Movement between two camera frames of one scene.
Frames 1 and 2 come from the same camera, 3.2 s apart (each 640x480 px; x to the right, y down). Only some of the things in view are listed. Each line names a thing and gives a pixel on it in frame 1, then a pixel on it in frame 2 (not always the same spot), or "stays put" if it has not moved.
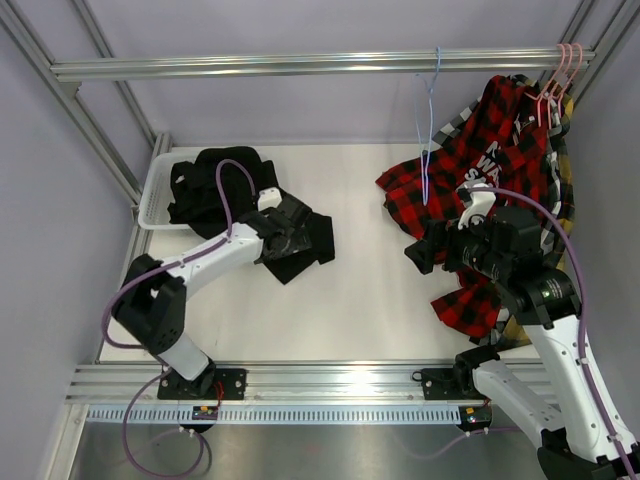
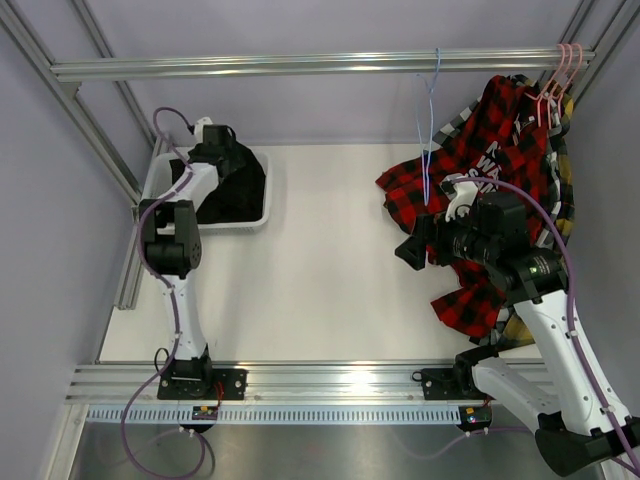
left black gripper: x=298 y=243 → x=233 y=159
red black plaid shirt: x=506 y=148 stays put
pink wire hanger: x=546 y=85 stays put
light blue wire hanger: x=430 y=88 stays put
